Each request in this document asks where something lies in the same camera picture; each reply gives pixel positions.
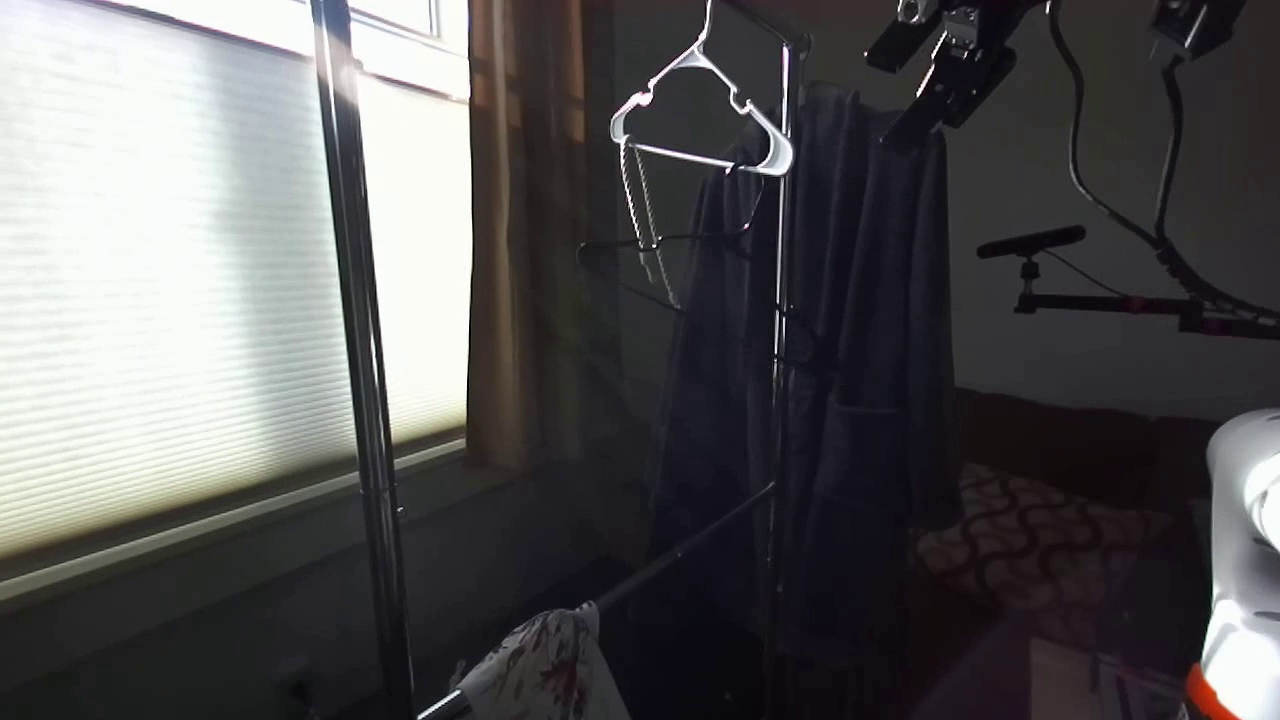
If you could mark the camera on mount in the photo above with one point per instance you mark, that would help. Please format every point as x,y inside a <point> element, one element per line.
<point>1030,242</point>

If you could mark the white plastic clothes hanger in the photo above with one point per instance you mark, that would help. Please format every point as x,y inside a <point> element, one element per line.
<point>770,140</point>

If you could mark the dark sofa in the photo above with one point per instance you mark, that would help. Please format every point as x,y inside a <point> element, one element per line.
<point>1090,440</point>

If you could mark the floral patterned cloth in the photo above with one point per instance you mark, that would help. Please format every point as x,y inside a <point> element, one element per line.
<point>540,665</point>

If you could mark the black clothes hanger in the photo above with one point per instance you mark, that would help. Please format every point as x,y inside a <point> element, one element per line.
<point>660,241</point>

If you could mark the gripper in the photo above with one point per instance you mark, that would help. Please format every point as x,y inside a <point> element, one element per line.
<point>968,82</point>

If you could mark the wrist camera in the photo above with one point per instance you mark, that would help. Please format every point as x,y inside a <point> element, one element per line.
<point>898,45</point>

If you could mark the dark hanging robe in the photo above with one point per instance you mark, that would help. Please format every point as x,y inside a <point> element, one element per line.
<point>870,330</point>

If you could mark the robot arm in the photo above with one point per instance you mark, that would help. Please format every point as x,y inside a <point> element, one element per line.
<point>1245,520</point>

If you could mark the window with white blind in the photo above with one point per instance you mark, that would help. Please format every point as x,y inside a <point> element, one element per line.
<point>170,270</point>

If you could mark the metal garment rack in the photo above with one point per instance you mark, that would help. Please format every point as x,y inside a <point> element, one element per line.
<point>362,330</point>

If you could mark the patterned cushion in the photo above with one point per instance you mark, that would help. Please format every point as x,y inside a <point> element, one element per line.
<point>1030,545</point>

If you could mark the brown curtain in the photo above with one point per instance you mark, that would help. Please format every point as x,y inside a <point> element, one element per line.
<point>515,250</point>

